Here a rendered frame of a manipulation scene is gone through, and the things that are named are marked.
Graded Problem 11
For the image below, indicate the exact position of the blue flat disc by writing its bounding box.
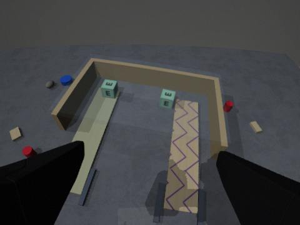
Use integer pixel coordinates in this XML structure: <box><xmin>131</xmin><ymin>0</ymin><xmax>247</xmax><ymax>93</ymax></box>
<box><xmin>60</xmin><ymin>75</ymin><xmax>72</xmax><ymax>86</ymax></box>

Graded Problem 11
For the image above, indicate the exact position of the red cylinder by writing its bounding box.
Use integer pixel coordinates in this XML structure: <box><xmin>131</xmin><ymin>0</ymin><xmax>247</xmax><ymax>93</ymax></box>
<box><xmin>226</xmin><ymin>100</ymin><xmax>233</xmax><ymax>113</ymax></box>
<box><xmin>22</xmin><ymin>146</ymin><xmax>37</xmax><ymax>158</ymax></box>

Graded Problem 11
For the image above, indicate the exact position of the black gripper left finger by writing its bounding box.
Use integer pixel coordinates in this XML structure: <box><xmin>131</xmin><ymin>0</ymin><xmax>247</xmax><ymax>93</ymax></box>
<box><xmin>0</xmin><ymin>141</ymin><xmax>84</xmax><ymax>225</ymax></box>

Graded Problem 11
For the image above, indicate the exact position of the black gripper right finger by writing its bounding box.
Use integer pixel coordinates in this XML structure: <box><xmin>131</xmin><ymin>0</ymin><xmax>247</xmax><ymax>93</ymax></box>
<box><xmin>216</xmin><ymin>151</ymin><xmax>300</xmax><ymax>225</ymax></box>

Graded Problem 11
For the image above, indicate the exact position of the tan strip with purple zigzag pattern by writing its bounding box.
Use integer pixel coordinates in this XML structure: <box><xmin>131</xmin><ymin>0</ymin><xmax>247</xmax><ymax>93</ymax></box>
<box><xmin>163</xmin><ymin>137</ymin><xmax>199</xmax><ymax>214</ymax></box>

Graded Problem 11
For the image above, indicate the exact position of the tan cube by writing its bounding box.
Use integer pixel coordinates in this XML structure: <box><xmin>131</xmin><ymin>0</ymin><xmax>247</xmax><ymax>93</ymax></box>
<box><xmin>9</xmin><ymin>127</ymin><xmax>23</xmax><ymax>142</ymax></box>

